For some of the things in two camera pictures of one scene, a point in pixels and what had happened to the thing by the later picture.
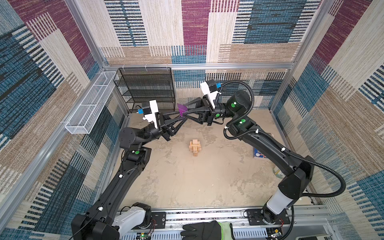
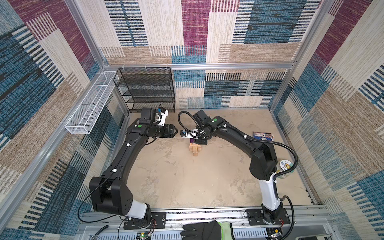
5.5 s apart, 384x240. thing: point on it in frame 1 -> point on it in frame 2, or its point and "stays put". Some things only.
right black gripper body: x=210 y=112 -> x=201 y=140
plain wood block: x=195 y=148 stays put
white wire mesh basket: x=83 y=118 stays put
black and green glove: x=208 y=230 stays put
